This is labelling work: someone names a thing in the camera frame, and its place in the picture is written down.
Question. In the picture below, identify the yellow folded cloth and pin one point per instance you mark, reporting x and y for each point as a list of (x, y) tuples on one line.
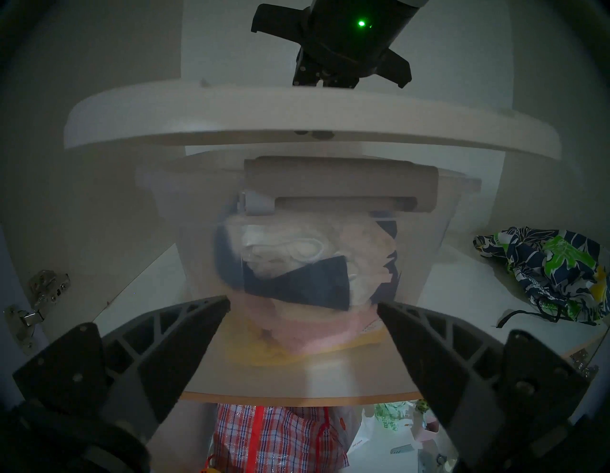
[(257, 353)]

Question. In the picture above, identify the dark blue folded cloth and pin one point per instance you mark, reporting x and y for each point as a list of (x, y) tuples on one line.
[(310, 288)]

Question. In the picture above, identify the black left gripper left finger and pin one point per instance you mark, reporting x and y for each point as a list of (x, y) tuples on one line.
[(162, 353)]

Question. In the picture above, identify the small grey comb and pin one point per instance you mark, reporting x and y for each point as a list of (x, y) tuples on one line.
[(401, 449)]

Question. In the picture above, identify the red plaid woven bag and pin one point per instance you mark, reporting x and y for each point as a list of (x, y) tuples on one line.
[(281, 441)]

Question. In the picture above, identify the white plastic bag red print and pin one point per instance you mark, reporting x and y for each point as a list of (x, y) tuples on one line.
[(361, 434)]

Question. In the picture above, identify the white crumpled cloth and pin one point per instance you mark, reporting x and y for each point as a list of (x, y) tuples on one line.
[(286, 250)]

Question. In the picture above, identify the lavender cabinet door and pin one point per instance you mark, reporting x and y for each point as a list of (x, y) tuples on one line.
[(7, 295)]

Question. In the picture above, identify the pink folded cloth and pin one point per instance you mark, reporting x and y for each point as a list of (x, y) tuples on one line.
[(314, 334)]

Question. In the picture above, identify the green printed plastic bag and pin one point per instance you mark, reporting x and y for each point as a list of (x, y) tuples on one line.
[(395, 414)]

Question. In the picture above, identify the navy green floral garment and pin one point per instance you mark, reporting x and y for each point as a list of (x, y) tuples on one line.
[(557, 267)]

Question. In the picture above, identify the clear plastic storage bin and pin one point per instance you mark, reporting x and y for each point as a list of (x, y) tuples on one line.
[(181, 229)]

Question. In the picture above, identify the white plastic bin lid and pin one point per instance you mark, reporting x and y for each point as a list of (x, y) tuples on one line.
[(238, 114)]

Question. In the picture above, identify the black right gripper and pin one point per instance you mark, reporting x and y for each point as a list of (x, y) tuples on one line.
[(352, 28)]

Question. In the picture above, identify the silver cabinet door hinge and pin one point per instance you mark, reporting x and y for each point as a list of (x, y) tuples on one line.
[(45, 291), (585, 362)]

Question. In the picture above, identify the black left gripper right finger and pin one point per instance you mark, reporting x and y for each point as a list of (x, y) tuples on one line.
[(438, 362)]

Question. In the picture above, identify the small pink item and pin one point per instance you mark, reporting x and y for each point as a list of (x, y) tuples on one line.
[(429, 424)]

